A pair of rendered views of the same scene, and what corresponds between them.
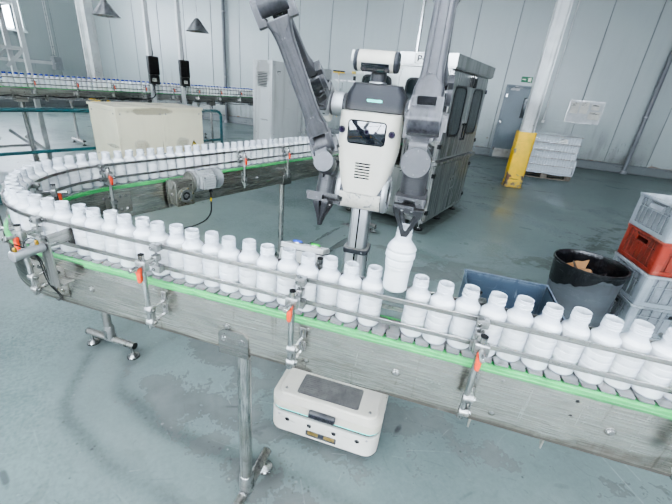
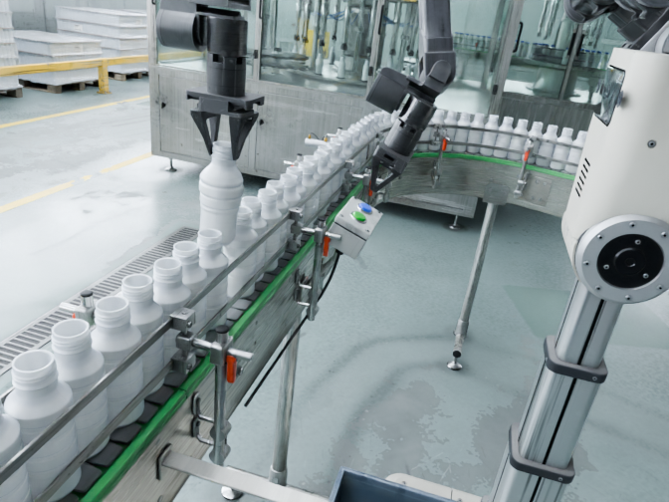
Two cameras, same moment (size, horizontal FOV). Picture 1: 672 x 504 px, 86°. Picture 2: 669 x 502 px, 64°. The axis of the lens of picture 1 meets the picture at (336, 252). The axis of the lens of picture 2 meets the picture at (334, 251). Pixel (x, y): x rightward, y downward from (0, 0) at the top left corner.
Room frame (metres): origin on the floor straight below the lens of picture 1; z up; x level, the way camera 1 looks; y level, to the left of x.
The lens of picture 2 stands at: (0.97, -0.98, 1.51)
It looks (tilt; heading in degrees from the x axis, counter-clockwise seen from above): 24 degrees down; 88
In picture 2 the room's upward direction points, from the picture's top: 7 degrees clockwise
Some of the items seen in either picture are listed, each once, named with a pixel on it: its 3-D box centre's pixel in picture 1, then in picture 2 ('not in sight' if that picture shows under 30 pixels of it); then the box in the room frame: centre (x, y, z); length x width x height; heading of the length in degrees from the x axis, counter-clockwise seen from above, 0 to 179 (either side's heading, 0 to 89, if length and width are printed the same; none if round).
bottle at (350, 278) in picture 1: (349, 291); (249, 240); (0.83, -0.04, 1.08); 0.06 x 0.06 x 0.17
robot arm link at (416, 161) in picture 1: (421, 143); (201, 7); (0.76, -0.15, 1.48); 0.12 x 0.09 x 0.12; 166
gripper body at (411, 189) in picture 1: (413, 184); (226, 80); (0.80, -0.16, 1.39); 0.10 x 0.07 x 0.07; 166
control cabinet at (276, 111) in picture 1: (277, 118); not in sight; (7.12, 1.32, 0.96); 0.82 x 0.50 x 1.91; 147
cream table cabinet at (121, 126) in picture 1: (153, 154); not in sight; (4.63, 2.44, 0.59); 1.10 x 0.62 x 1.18; 147
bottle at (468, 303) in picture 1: (464, 316); (168, 315); (0.76, -0.33, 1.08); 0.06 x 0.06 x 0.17
